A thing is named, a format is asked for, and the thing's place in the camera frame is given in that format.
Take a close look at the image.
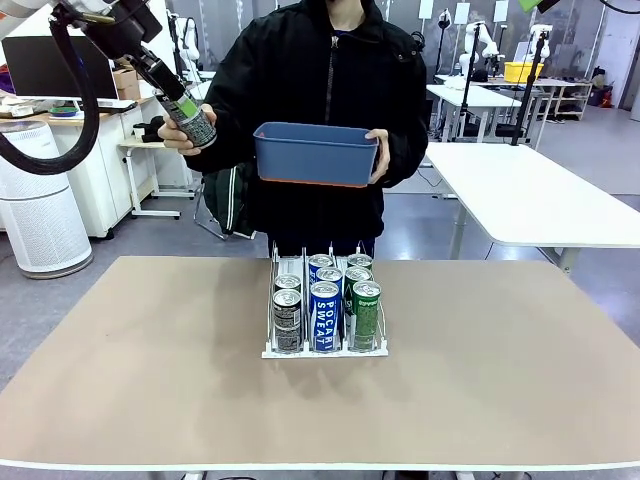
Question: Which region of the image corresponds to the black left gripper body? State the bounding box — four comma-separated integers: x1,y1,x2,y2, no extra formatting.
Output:
82,0,164,61

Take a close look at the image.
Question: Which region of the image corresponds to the blue basket with orange handles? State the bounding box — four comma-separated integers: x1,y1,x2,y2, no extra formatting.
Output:
252,121,381,189

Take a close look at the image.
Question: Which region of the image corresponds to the person's right forearm black sleeve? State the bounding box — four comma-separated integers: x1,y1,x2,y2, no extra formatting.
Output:
183,94,251,175

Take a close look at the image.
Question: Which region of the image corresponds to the person's left forearm black sleeve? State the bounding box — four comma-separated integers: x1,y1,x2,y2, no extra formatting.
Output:
382,99,430,189

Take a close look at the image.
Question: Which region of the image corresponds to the person's right hand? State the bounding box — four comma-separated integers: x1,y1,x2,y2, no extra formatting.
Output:
158,103,219,157

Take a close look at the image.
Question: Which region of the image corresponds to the person's left hand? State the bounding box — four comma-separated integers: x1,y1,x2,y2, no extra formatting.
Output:
364,128,392,185

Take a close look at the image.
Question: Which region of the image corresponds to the black bag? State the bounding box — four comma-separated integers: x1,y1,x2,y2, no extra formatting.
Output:
140,115,167,143

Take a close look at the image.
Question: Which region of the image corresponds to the white side table wood top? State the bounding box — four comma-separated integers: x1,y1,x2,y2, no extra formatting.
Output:
118,127,196,220

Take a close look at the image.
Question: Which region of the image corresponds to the yellow plastic bin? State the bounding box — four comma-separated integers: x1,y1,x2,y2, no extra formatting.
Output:
503,60,545,83

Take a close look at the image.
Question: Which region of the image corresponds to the wooden shelf rack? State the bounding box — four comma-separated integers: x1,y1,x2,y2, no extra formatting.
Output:
542,77,595,122

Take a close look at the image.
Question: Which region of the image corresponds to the black tripod stand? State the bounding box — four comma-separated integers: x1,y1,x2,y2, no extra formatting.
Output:
497,27,550,147

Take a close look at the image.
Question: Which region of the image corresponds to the white cabinet with wood top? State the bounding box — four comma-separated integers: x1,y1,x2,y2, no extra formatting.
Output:
0,97,156,239

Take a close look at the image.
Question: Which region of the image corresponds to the dark green striped jacket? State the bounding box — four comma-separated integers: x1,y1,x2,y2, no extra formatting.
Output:
199,164,261,240

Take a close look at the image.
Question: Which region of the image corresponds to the person in black jacket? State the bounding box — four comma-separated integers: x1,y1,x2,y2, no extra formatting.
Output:
182,0,431,261

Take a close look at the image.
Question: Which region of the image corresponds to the white cylindrical air purifier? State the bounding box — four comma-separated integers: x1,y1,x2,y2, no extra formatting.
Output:
0,118,95,280

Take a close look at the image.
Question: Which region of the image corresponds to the large white table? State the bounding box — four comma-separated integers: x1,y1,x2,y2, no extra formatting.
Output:
424,142,640,274

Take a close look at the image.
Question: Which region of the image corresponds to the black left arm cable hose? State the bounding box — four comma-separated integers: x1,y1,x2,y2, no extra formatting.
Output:
0,4,101,176

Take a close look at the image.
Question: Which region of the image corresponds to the metal chair frame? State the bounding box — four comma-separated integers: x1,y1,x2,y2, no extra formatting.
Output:
193,172,226,240

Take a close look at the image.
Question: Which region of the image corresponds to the white wire can dispenser rack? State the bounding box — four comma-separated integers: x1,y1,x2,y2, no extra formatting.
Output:
260,238,390,360

